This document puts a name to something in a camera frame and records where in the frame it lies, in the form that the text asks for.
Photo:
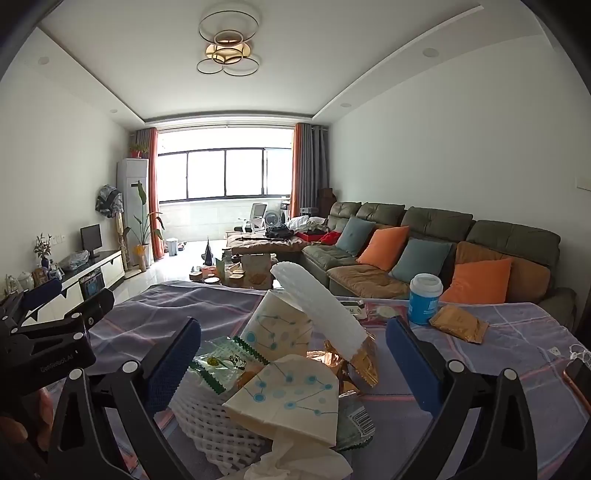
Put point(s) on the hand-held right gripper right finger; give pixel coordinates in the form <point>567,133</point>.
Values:
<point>411,364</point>

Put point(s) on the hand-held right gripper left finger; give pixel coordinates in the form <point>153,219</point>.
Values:
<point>171,369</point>

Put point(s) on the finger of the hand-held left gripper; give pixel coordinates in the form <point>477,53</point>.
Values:
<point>99,304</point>
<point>44,290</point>

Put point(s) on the shiny gold wrapper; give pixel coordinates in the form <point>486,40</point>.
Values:
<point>362,364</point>

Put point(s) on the green snack wrapper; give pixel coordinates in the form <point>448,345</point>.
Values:
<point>221,364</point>

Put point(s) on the white foam net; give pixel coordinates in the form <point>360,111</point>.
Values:
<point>203,415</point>

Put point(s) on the gold brown packet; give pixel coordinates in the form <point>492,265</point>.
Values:
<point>457,323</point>

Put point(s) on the blue and white cup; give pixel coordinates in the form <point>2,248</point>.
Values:
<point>425,300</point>

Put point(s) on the blue-printed tissue packet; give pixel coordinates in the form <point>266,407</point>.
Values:
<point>277,323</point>
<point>286,397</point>

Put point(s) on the person's left hand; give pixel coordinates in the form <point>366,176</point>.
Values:
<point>14,429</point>

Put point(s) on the white ceramic jar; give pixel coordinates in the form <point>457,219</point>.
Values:
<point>26,281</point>

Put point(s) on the blue and white ceramic pot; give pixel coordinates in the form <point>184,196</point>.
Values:
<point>55,273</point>

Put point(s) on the white and black TV cabinet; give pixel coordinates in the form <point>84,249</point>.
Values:
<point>108,272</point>

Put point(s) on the clear plastic bag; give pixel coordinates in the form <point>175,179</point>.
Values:
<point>74,261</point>

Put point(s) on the small plant in blue vase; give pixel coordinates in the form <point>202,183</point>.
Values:
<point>42,247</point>

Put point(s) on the clear plastic packet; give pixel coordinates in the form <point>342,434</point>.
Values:
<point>388,313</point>

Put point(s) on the black monitor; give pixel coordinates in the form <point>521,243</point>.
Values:
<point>91,239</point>

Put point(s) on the purple checked blanket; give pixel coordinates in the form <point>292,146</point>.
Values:
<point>485,364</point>

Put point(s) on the clear barcode wrapper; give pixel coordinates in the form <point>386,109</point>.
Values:
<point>355,422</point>

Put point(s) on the large leafy plant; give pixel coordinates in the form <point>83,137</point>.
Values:
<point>141,226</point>

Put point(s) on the small white bin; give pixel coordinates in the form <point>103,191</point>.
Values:
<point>171,247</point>

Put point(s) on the brown sofa seat pad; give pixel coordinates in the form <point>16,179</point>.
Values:
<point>369,281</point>

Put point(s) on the group of glass jars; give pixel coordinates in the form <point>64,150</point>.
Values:
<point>214,276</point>

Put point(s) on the blue cushion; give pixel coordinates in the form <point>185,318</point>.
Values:
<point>420,261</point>
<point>353,235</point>

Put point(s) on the covered standing fan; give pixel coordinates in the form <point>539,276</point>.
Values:
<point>110,201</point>

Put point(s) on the white standing air conditioner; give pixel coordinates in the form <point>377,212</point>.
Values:
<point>129,203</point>

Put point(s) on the orange cushion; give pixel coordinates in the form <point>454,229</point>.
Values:
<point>383,249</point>
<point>478,281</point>

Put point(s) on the long white foam net sleeve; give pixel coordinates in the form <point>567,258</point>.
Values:
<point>318,304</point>

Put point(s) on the orange and grey curtain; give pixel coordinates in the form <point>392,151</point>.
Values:
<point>307,170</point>
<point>150,184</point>

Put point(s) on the beige paper bag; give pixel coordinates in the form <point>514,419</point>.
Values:
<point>256,270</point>

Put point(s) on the white tissue paper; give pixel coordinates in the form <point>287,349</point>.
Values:
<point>300,461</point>

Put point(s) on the red cloth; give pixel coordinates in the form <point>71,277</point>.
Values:
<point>330,237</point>

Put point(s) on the brown cushion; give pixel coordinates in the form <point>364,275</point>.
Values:
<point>531,272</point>

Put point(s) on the brown blanket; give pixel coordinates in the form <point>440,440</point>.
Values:
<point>258,244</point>

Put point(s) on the small potted plant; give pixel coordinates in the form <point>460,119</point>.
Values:
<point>137,150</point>

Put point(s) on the grey-green sofa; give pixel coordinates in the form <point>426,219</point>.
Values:
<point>508,235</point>

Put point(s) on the large window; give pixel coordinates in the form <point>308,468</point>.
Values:
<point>207,175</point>

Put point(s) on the rose gold phone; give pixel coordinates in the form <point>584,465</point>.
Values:
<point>579,385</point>

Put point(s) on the white office chair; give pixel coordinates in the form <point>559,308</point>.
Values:
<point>258,214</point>

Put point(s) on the brown cabinet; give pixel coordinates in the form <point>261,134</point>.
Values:
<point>326,201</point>

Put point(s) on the washing machine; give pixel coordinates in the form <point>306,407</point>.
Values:
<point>278,218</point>

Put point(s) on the wooden picture frame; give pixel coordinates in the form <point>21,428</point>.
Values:
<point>40,277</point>

